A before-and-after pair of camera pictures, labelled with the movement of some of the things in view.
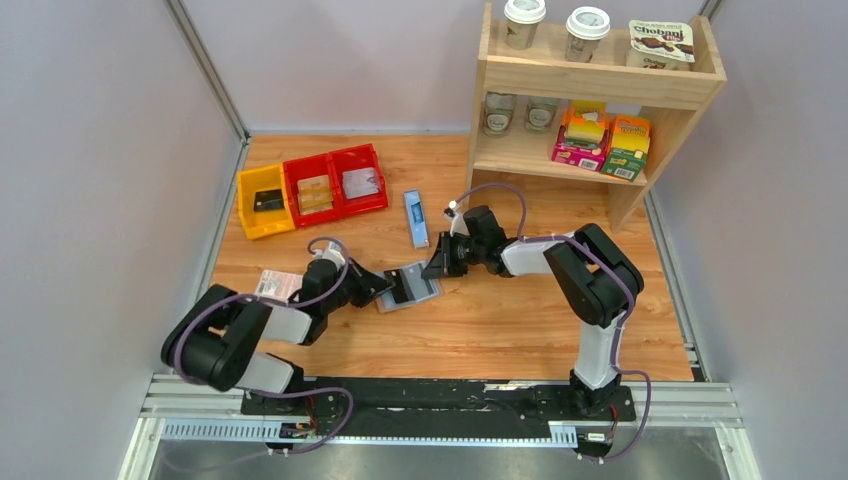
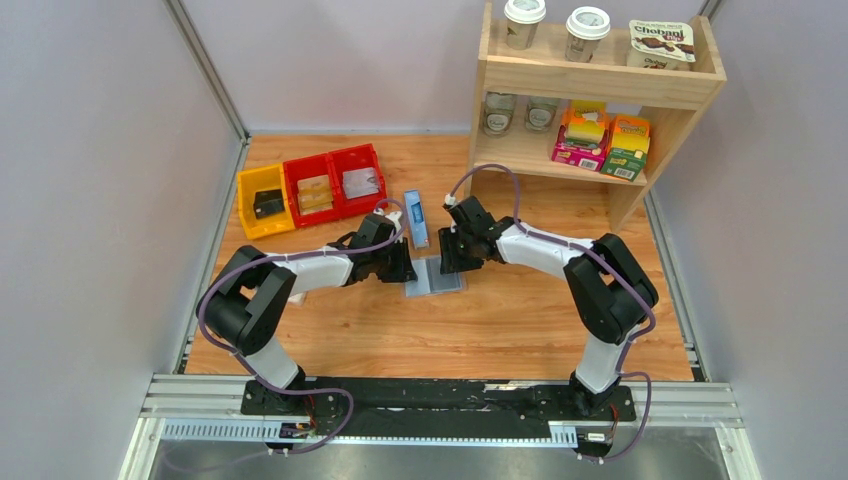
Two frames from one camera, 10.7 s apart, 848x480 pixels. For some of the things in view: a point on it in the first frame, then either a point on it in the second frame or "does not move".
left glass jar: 499,109 does not move
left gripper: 357,283 → 399,263
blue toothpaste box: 416,218 does not move
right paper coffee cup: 585,27 does not move
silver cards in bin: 360,182 does not move
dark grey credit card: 400,290 → 268,202
